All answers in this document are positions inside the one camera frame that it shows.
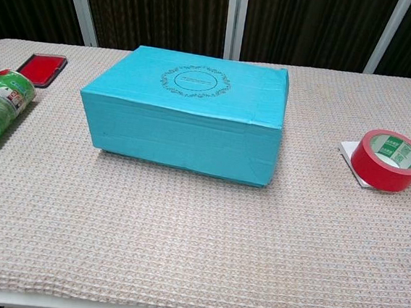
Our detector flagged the blue shoe box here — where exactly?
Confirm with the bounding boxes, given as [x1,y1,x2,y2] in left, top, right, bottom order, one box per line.
[72,39,293,190]

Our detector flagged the beige waffle tablecloth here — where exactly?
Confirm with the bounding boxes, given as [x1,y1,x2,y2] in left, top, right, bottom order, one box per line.
[0,37,411,308]

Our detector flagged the white card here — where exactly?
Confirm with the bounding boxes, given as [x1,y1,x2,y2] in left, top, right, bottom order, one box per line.
[335,139,411,192]

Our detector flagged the red tape roll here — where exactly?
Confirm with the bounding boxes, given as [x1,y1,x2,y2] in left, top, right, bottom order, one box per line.
[347,126,411,195]

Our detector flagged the red ink pad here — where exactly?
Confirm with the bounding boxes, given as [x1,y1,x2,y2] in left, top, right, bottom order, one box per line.
[14,51,69,92]

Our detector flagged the white partition frame post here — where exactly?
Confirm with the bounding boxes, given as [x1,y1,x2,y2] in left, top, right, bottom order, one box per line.
[362,0,411,78]
[222,0,250,62]
[55,0,104,49]

